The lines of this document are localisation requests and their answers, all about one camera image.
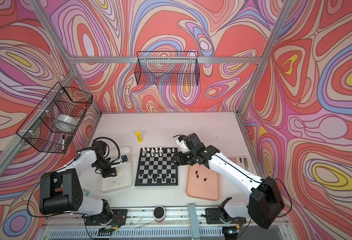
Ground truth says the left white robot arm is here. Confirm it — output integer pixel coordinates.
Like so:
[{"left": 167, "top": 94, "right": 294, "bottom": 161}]
[{"left": 39, "top": 137, "right": 121, "bottom": 218}]

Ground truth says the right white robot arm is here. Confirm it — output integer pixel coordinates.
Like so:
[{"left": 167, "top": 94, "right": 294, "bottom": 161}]
[{"left": 172, "top": 133, "right": 285, "bottom": 229}]

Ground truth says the black white chess board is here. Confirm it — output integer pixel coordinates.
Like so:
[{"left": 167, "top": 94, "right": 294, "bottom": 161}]
[{"left": 135, "top": 147, "right": 179, "bottom": 187}]

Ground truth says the white plastic tray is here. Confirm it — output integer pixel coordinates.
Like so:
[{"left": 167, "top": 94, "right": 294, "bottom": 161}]
[{"left": 98, "top": 146, "right": 133, "bottom": 194}]

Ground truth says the pink plastic tray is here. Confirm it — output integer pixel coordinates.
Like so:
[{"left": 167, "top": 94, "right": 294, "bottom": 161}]
[{"left": 186, "top": 164, "right": 221, "bottom": 201}]

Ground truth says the teal alarm clock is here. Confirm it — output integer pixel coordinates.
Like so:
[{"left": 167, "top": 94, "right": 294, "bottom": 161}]
[{"left": 82, "top": 190, "right": 90, "bottom": 197}]

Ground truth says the black marker pen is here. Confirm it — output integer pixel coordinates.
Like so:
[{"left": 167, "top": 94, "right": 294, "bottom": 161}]
[{"left": 61, "top": 135, "right": 65, "bottom": 152}]

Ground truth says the yellow glue stick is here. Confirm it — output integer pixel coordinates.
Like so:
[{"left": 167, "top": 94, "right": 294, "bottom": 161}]
[{"left": 136, "top": 132, "right": 142, "bottom": 143}]

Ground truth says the clear tape roll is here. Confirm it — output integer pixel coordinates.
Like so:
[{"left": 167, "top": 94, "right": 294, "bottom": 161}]
[{"left": 55, "top": 114, "right": 78, "bottom": 126}]

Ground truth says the black pink round speaker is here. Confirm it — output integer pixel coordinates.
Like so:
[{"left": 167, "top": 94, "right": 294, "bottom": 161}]
[{"left": 153, "top": 206, "right": 165, "bottom": 223}]

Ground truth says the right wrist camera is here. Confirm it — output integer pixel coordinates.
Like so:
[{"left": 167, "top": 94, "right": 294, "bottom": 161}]
[{"left": 177, "top": 135, "right": 189, "bottom": 153}]

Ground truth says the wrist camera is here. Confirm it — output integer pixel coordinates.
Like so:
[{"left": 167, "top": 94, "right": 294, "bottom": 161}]
[
  {"left": 121, "top": 155, "right": 128, "bottom": 163},
  {"left": 177, "top": 135, "right": 189, "bottom": 153}
]

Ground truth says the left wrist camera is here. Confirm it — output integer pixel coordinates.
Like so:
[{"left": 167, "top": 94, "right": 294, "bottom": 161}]
[{"left": 121, "top": 155, "right": 128, "bottom": 163}]

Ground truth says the grey blue rail bracket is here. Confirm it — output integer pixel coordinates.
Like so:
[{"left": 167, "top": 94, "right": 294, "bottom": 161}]
[{"left": 188, "top": 204, "right": 201, "bottom": 240}]

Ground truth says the black wire basket left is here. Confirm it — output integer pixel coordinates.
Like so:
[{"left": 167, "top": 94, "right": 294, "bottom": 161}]
[{"left": 16, "top": 83, "right": 93, "bottom": 154}]

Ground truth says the black wire basket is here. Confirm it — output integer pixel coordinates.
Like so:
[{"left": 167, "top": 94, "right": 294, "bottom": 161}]
[
  {"left": 16, "top": 83, "right": 93, "bottom": 154},
  {"left": 134, "top": 51, "right": 200, "bottom": 87}
]

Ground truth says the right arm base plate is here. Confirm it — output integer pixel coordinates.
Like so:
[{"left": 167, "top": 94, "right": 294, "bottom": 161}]
[{"left": 201, "top": 197, "right": 247, "bottom": 226}]

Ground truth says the black wire basket back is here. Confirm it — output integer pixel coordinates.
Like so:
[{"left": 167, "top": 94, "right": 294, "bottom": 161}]
[{"left": 134, "top": 51, "right": 200, "bottom": 87}]

